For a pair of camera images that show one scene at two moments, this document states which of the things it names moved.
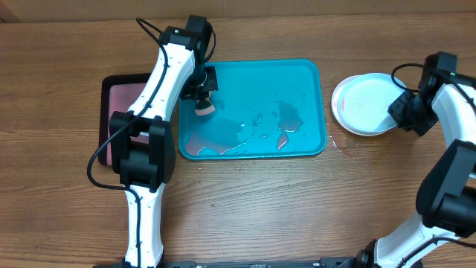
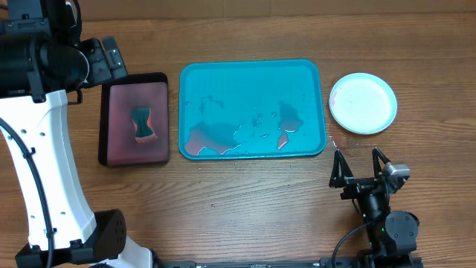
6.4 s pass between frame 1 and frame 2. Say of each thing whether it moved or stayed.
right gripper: moved
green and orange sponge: moved
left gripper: moved
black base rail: stayed
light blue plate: moved
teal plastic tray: stayed
